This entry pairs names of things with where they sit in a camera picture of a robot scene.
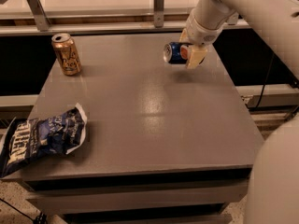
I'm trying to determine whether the right metal rail bracket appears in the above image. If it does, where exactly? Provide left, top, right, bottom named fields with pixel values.
left=226, top=12, right=239, bottom=25

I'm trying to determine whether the middle metal rail bracket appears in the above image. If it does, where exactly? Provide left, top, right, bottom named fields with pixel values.
left=153, top=0, right=164, bottom=28

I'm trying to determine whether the left metal rail bracket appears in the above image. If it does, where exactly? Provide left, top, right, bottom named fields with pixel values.
left=26, top=0, right=50, bottom=32

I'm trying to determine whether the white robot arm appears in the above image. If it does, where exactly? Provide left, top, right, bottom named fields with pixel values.
left=180, top=0, right=299, bottom=224

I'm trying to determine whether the black hanging cable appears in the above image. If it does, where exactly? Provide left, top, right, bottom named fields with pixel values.
left=249, top=51, right=277, bottom=110

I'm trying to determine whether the metal rail bracket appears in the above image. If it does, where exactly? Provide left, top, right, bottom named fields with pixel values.
left=26, top=0, right=50, bottom=32
left=153, top=0, right=164, bottom=28
left=226, top=12, right=239, bottom=25

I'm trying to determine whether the gold soda can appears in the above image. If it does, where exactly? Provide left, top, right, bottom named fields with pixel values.
left=51, top=33, right=81, bottom=76

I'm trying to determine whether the blue pepsi can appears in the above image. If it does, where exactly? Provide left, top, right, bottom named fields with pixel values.
left=164, top=42, right=191, bottom=64

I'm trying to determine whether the grey drawer cabinet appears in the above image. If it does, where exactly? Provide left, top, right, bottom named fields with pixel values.
left=12, top=34, right=263, bottom=224

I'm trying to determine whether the black cable on floor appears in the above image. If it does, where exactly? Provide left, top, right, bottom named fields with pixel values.
left=0, top=198, right=48, bottom=224

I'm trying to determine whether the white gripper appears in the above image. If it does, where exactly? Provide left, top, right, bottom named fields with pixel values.
left=179, top=9, right=222, bottom=69

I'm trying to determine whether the blue chip bag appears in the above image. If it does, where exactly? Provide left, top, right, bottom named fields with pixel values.
left=0, top=104, right=87, bottom=178

